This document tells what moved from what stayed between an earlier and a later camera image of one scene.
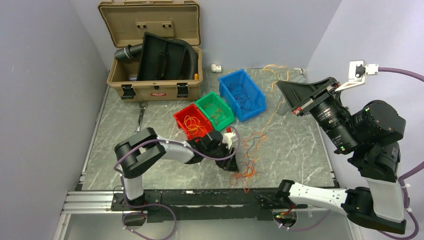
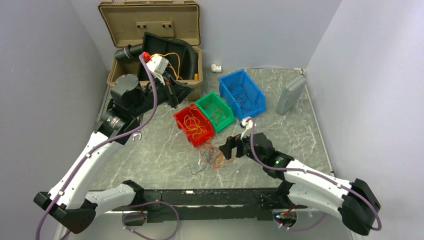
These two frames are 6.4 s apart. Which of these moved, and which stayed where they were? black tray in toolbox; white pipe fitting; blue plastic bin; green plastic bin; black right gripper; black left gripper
Moved: black left gripper; black right gripper
Stayed: white pipe fitting; blue plastic bin; black tray in toolbox; green plastic bin
